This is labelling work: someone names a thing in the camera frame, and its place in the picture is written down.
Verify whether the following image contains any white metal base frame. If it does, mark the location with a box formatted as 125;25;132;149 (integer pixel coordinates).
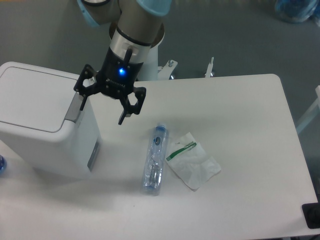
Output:
136;56;216;82

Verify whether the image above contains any crushed clear plastic bottle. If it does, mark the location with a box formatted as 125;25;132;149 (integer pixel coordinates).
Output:
141;123;169;196

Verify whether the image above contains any blue plastic bag top right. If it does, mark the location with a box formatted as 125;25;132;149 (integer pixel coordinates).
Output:
274;0;320;24

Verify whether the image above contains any blue bottle at left edge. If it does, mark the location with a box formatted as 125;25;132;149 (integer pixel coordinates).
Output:
0;155;8;175

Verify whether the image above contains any black device at right edge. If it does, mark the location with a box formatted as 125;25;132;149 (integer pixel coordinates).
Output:
302;202;320;229

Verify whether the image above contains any white frame at right edge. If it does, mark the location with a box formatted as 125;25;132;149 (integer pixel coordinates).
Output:
296;85;320;135

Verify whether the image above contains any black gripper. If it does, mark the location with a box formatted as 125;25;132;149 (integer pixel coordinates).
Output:
73;46;147;126

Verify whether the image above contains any white green-striped plastic bag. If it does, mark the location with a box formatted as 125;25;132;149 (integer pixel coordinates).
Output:
165;132;221;191

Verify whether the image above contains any white push-button trash can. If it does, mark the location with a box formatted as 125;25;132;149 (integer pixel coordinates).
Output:
0;62;102;179

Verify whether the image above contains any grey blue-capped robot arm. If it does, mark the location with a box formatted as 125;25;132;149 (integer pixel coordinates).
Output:
73;0;171;125

